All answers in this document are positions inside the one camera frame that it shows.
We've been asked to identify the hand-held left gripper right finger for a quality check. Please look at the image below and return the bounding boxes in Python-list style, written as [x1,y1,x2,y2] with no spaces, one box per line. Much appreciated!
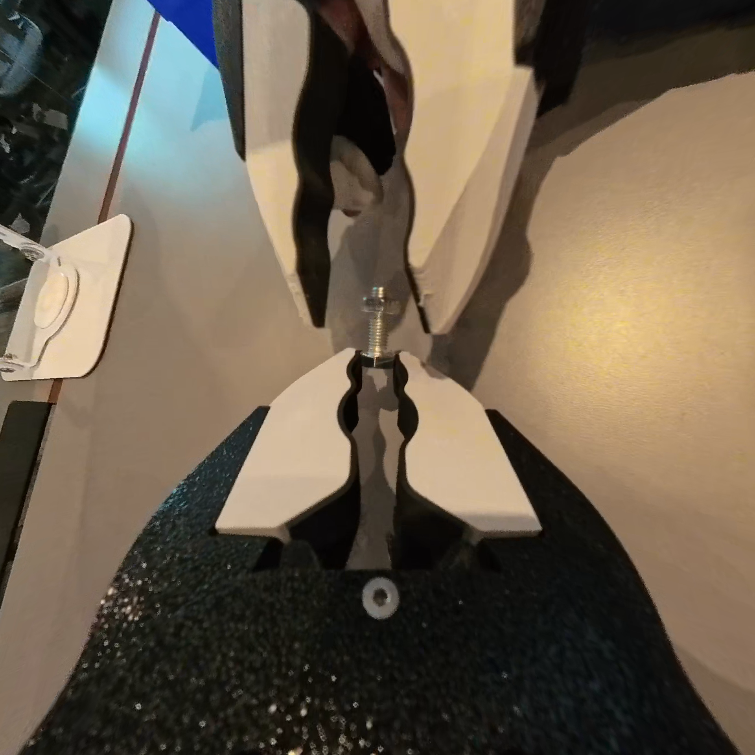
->
[394,352,543,543]

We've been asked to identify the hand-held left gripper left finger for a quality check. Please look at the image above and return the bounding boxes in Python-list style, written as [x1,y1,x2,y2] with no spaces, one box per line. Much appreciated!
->
[214,348,362,542]

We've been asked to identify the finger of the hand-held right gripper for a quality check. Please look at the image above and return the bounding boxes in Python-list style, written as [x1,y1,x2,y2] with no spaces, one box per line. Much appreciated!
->
[377,0,539,336]
[243,0,335,329]

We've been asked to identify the blue plastic bin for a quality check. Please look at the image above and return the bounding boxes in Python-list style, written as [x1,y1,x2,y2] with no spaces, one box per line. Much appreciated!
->
[147,0,220,67]

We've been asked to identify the silver metal bolt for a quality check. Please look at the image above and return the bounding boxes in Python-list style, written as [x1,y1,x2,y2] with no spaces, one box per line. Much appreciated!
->
[361,285,395,358]

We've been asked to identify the person's right hand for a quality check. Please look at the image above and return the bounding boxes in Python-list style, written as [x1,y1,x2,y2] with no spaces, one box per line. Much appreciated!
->
[321,0,414,142]

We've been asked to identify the white square base plate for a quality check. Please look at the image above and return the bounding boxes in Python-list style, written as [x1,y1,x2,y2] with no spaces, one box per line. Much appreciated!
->
[0,214,134,381]

